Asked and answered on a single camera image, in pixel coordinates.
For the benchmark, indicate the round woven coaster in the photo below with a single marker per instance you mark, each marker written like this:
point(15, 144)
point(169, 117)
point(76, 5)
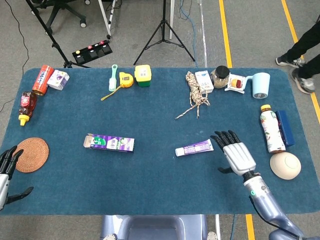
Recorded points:
point(32, 155)

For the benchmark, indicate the grey sneaker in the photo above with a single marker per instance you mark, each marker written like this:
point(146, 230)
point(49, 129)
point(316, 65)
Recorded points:
point(287, 62)
point(303, 82)

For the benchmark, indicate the person legs black trousers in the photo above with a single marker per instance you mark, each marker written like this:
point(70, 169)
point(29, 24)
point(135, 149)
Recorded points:
point(307, 42)

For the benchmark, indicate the drink bottle yellow cap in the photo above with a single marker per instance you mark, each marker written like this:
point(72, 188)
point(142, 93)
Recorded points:
point(272, 130)

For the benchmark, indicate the beige bowl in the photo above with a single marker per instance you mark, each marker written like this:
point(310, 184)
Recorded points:
point(286, 166)

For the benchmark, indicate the black foot pedal board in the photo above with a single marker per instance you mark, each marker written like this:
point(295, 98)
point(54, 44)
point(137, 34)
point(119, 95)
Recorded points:
point(92, 52)

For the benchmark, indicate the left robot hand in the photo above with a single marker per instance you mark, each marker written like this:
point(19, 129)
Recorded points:
point(3, 185)

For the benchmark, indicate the dark blue box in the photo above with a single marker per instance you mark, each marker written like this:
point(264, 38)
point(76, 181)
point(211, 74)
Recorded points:
point(287, 127)

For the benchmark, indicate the small white purple carton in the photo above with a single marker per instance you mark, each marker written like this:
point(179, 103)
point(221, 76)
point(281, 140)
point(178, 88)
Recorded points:
point(58, 80)

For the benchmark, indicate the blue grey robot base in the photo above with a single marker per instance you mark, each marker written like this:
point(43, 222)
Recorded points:
point(150, 227)

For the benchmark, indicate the brown syrup bottle yellow cap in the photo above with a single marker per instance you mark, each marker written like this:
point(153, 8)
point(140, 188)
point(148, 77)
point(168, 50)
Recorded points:
point(27, 105)

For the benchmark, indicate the purple toothpaste tube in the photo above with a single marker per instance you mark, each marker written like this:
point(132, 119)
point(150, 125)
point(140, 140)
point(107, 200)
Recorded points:
point(192, 149)

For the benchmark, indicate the black office chair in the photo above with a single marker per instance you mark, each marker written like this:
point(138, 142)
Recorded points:
point(56, 11)

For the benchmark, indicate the glass jar black lid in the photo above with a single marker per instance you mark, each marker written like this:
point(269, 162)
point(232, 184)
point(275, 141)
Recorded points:
point(220, 78)

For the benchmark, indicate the blue table cloth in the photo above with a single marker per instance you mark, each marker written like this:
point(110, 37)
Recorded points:
point(150, 120)

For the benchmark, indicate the yellow tape measure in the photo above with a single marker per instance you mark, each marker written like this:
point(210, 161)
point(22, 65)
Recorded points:
point(126, 80)

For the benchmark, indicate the purple toothpaste box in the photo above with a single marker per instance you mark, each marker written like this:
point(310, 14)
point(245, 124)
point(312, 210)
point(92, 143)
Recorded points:
point(112, 143)

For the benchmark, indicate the yellow green mini bin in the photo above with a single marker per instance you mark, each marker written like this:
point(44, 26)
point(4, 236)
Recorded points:
point(143, 75)

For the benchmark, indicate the white frame leg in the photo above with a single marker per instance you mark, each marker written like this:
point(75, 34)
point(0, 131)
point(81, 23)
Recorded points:
point(105, 17)

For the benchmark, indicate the white pole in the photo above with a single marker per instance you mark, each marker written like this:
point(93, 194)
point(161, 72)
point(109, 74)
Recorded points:
point(172, 20)

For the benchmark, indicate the white blue carton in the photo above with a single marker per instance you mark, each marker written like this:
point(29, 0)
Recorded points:
point(204, 81)

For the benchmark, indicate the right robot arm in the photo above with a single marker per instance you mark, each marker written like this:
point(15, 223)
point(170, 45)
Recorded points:
point(265, 200)

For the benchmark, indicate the light blue mug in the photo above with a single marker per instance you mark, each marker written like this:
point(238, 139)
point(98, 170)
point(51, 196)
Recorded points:
point(261, 85)

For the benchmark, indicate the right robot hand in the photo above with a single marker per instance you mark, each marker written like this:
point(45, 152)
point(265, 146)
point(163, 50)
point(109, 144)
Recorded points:
point(238, 157)

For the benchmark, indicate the black light stand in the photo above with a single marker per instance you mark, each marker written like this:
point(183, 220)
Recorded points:
point(53, 45)

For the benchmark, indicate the white snack packet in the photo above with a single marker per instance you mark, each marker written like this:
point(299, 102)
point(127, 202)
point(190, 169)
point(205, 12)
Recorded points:
point(236, 83)

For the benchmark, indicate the orange red can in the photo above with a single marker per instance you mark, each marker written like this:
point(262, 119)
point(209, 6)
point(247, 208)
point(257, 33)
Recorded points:
point(43, 80)

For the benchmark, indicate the black tripod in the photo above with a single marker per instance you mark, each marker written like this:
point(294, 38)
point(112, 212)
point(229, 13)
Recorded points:
point(163, 22)

